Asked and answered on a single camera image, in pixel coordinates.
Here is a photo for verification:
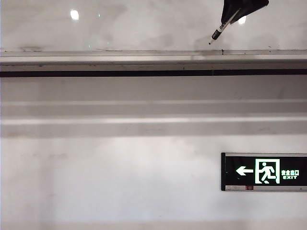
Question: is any white marker with black cap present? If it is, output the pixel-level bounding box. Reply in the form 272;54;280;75
208;10;241;46

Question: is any aluminium whiteboard tray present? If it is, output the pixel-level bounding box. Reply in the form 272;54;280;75
0;49;307;78

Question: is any white glossy whiteboard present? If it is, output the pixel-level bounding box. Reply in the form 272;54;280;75
0;0;307;52

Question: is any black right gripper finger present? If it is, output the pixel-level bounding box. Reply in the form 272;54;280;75
221;0;241;23
229;0;270;25

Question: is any black green illuminated exit sign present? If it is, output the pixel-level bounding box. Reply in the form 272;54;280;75
221;152;307;192

